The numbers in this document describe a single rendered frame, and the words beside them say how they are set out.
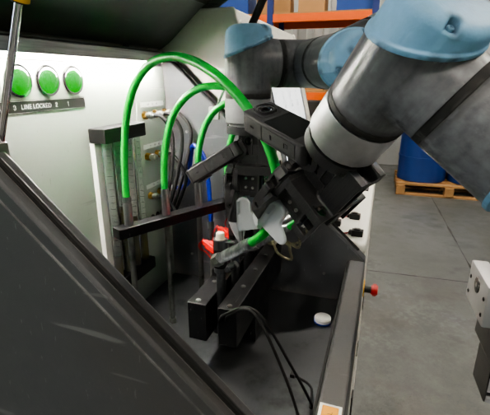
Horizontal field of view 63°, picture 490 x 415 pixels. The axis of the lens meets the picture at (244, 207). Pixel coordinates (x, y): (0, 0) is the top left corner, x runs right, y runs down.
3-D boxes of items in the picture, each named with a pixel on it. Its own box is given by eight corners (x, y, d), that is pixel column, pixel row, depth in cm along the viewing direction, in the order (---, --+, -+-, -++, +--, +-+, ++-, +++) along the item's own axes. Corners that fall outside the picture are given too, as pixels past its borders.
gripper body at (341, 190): (297, 246, 46) (348, 193, 36) (256, 188, 48) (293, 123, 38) (343, 219, 49) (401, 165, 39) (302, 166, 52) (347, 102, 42)
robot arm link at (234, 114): (217, 99, 63) (235, 97, 71) (218, 128, 65) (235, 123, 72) (263, 100, 61) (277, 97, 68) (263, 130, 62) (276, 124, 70)
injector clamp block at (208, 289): (236, 379, 77) (236, 310, 73) (190, 367, 80) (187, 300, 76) (280, 293, 108) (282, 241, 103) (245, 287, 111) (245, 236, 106)
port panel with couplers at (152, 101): (156, 218, 100) (147, 89, 90) (144, 216, 101) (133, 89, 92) (180, 203, 112) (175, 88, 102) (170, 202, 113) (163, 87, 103)
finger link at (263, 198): (249, 223, 50) (277, 185, 43) (242, 213, 51) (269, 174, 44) (277, 210, 53) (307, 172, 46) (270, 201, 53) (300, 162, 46)
